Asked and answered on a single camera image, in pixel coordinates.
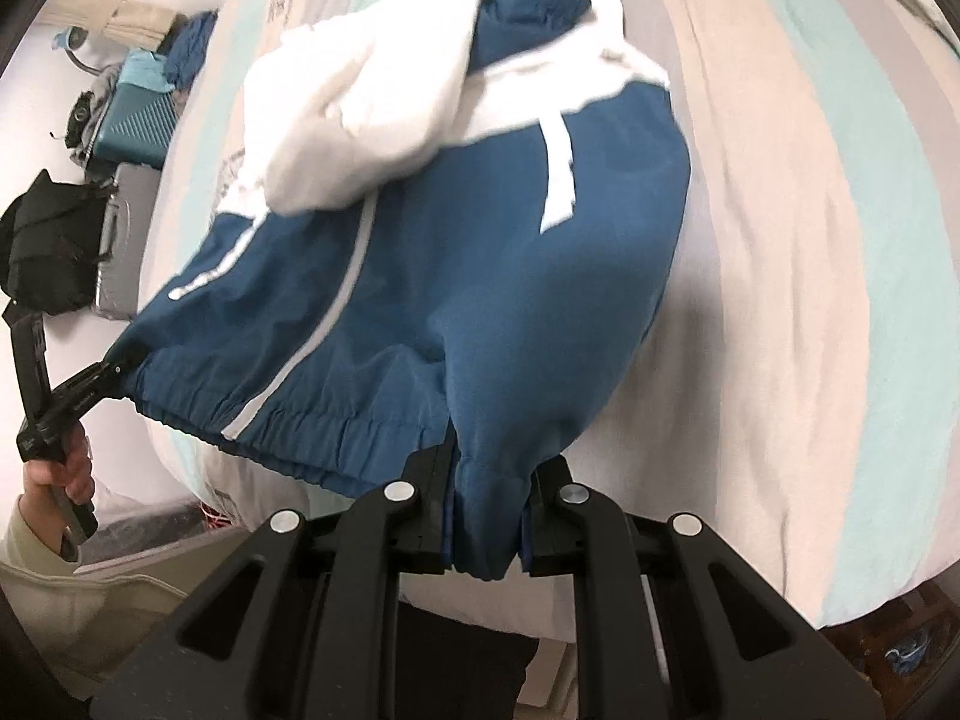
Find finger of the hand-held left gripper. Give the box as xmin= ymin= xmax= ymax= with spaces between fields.
xmin=45 ymin=360 xmax=127 ymax=428

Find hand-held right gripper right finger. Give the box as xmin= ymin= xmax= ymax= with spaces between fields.
xmin=523 ymin=456 xmax=887 ymax=720

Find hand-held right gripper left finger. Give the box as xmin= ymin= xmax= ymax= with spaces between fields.
xmin=90 ymin=439 xmax=458 ymax=720

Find blue and white hooded jacket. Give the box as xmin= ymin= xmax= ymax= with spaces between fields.
xmin=112 ymin=0 xmax=692 ymax=584

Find person's left forearm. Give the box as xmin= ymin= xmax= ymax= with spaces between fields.
xmin=0 ymin=495 xmax=197 ymax=700

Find black hanging clothes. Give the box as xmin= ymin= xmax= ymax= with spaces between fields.
xmin=0 ymin=169 xmax=115 ymax=316

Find person's left hand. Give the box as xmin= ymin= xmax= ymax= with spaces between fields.
xmin=21 ymin=437 xmax=96 ymax=520

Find silver suitcase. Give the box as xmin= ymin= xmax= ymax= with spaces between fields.
xmin=94 ymin=165 xmax=164 ymax=321

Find dark cloth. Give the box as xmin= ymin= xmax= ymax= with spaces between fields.
xmin=394 ymin=600 xmax=542 ymax=720

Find clear plastic storage box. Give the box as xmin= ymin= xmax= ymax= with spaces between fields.
xmin=71 ymin=499 xmax=254 ymax=580

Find teal suitcase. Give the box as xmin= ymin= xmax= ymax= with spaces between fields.
xmin=94 ymin=82 xmax=182 ymax=171

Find bed with striped sheet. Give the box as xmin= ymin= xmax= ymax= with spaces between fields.
xmin=139 ymin=0 xmax=960 ymax=646

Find light blue cloth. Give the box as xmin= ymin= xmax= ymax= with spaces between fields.
xmin=120 ymin=52 xmax=179 ymax=96

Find blue desk lamp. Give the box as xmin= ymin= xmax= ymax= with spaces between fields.
xmin=51 ymin=25 xmax=115 ymax=74

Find crumpled blue cloth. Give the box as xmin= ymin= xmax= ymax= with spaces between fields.
xmin=165 ymin=9 xmax=220 ymax=92

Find blue patterned object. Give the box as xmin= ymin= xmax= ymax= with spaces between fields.
xmin=885 ymin=630 xmax=936 ymax=681

